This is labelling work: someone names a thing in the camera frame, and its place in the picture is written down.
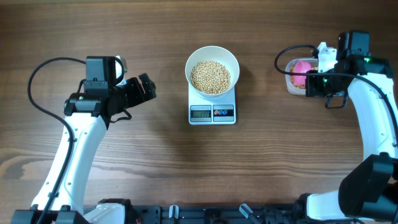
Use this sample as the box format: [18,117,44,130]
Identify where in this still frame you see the pile of soybeans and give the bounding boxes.
[290,66,308,90]

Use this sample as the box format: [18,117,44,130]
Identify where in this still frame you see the white bowl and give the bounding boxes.
[185,45,240,98]

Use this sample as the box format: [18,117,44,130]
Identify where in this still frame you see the clear plastic container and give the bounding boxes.
[285,58,318,96]

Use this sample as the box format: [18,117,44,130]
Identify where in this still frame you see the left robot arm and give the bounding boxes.
[11,56,156,223]

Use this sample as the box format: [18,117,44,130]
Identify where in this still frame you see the soybeans in white bowl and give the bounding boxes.
[190,60,231,95]

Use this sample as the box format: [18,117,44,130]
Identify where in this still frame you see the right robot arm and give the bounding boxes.
[305,30,397,223]

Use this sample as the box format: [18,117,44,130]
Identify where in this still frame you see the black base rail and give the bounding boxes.
[83,203,355,224]

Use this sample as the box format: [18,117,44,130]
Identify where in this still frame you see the white digital kitchen scale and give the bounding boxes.
[188,86,237,125]

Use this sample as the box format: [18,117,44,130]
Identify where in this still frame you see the pink plastic scoop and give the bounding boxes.
[295,60,312,76]

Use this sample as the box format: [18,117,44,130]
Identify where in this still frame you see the left black cable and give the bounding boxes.
[27,57,86,224]

